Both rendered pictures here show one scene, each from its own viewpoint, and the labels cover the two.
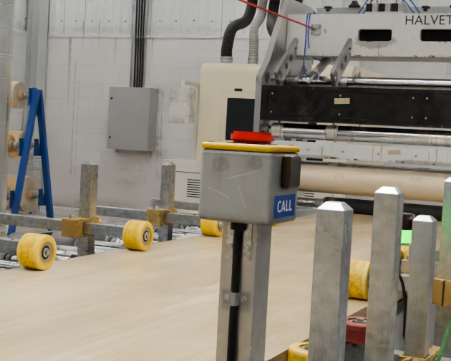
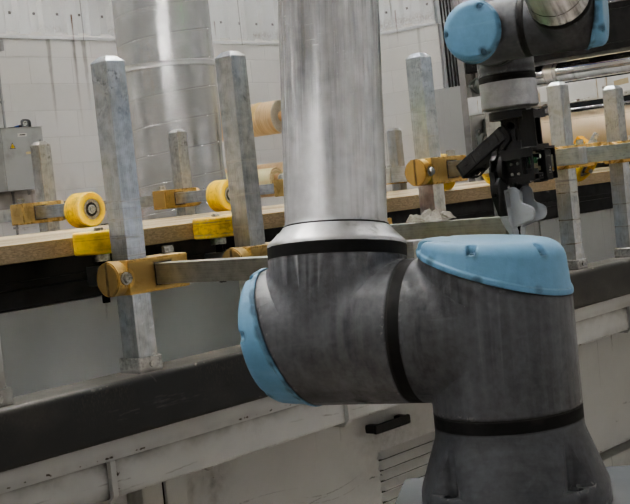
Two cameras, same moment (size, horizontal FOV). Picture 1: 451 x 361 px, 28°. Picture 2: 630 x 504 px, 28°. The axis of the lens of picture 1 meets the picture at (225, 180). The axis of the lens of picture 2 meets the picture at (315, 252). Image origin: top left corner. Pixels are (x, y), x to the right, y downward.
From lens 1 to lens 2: 1.12 m
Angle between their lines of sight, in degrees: 17
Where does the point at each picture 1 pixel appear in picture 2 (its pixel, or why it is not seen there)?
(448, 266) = (421, 144)
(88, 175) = (175, 143)
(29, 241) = (73, 200)
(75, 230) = (165, 200)
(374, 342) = (235, 192)
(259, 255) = not seen: outside the picture
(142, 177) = not seen: hidden behind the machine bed
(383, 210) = (222, 72)
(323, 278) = (102, 120)
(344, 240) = (111, 84)
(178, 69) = not seen: hidden behind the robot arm
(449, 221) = (415, 99)
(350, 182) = (576, 129)
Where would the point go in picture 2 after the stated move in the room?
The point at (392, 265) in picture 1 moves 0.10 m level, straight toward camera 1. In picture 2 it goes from (236, 120) to (201, 120)
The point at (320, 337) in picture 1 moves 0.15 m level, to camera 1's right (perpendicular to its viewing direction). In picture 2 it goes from (108, 168) to (205, 157)
